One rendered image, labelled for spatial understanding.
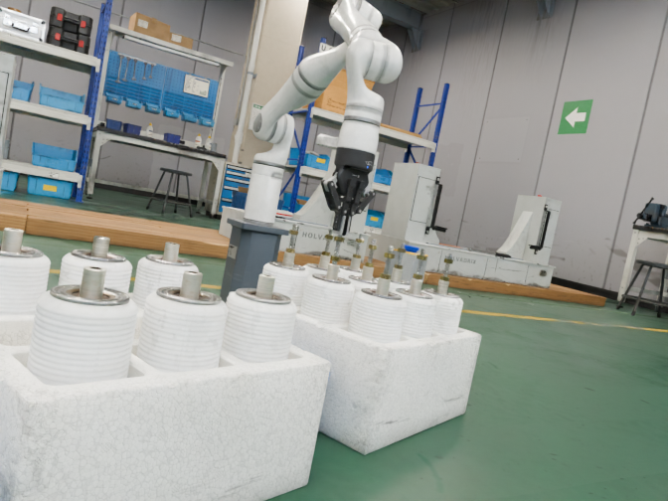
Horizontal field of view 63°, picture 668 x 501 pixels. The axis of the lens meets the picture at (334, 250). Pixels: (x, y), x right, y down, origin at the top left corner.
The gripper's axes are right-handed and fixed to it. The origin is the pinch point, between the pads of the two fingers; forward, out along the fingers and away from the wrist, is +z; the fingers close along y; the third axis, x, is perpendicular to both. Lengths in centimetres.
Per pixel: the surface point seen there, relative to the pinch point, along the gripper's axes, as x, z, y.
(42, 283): 1, 14, -50
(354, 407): -16.7, 28.9, -5.3
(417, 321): -14.0, 15.1, 10.9
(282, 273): 8.4, 11.8, -5.2
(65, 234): 200, 33, 15
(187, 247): 186, 32, 72
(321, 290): -2.2, 12.5, -4.1
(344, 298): -4.7, 13.3, -0.3
